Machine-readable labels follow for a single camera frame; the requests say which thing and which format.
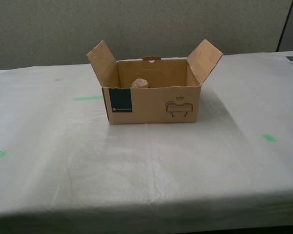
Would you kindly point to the brown cardboard box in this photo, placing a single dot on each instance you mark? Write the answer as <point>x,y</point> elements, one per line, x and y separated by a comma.
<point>151,104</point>

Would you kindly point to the speckled granite rock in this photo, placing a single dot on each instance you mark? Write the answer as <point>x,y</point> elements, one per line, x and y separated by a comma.
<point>140,83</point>

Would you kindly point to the white plastic table cover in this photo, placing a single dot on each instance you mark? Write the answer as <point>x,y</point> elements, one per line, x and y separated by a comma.
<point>146,161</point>

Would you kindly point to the long bright green tape strip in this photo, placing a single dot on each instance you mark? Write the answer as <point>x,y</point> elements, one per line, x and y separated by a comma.
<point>88,98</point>

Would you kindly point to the dark grey table grommet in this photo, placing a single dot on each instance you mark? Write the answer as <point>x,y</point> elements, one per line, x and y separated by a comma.
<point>292,58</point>

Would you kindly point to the dark partition post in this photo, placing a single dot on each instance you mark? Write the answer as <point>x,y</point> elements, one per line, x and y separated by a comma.
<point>284,24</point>

